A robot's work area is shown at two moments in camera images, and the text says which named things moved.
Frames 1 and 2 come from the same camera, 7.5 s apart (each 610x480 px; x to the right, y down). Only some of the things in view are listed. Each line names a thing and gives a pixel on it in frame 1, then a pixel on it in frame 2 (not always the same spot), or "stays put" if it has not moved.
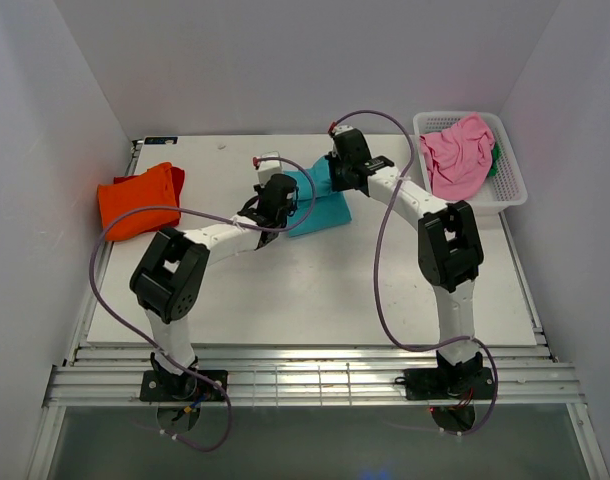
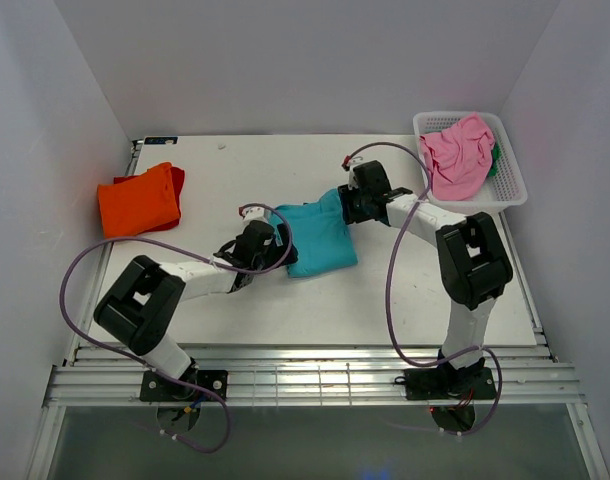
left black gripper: x=259 y=188 to x=279 y=251
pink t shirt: x=458 y=157 stays put
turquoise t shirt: x=319 y=206 to x=320 y=234
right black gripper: x=337 y=186 to x=350 y=215
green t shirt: x=496 y=151 stays put
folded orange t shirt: x=154 y=187 stays put
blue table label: x=160 y=140 stays put
